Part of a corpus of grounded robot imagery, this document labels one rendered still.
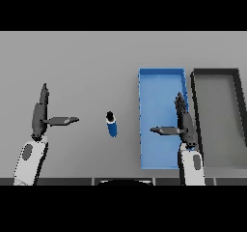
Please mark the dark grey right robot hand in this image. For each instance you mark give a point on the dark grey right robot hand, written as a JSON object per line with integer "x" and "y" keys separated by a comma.
{"x": 186, "y": 126}

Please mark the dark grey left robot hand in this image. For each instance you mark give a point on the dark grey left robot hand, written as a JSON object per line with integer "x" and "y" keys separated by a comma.
{"x": 39, "y": 116}

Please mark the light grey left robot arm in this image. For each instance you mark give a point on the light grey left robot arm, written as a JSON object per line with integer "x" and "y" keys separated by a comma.
{"x": 29, "y": 162}

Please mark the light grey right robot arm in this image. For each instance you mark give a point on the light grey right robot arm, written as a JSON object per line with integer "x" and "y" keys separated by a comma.
{"x": 192, "y": 165}

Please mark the blue bin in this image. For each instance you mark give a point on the blue bin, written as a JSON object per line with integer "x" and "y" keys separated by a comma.
{"x": 159, "y": 120}

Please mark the dark grey bin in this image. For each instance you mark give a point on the dark grey bin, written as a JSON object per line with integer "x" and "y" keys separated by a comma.
{"x": 222, "y": 120}

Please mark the blue pipe with dark end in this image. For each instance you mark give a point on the blue pipe with dark end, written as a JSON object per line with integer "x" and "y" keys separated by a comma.
{"x": 111, "y": 125}

